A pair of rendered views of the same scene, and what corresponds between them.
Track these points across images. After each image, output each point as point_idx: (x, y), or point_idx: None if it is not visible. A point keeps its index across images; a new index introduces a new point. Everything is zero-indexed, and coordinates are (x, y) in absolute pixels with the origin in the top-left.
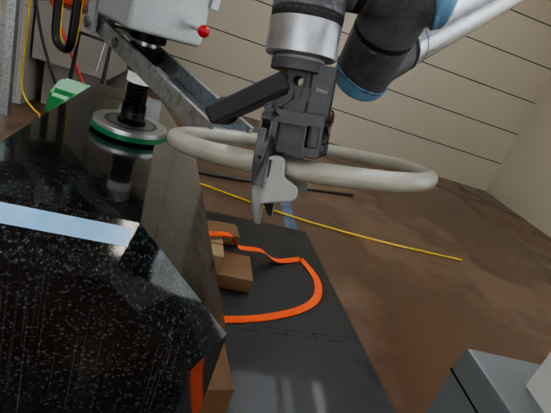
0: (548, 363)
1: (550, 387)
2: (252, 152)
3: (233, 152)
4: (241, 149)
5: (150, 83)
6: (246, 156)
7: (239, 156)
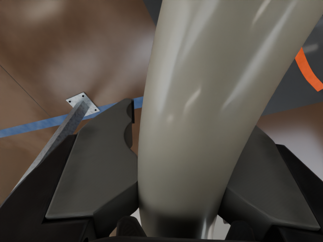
0: (229, 224)
1: (218, 215)
2: (160, 166)
3: (161, 53)
4: (185, 109)
5: None
6: (144, 134)
7: (148, 92)
